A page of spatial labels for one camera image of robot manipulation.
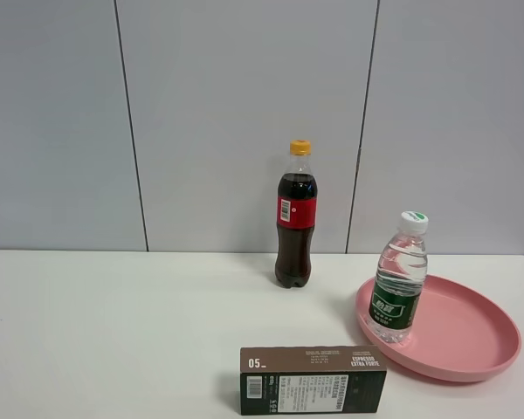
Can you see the green label water bottle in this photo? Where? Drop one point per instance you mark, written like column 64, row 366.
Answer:
column 400, row 275

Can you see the cola bottle yellow cap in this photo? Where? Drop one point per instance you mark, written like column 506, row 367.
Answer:
column 295, row 220

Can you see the brown espresso capsule box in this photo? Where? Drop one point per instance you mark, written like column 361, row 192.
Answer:
column 311, row 380

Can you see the pink plastic plate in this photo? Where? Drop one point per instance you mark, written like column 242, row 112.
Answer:
column 458, row 335

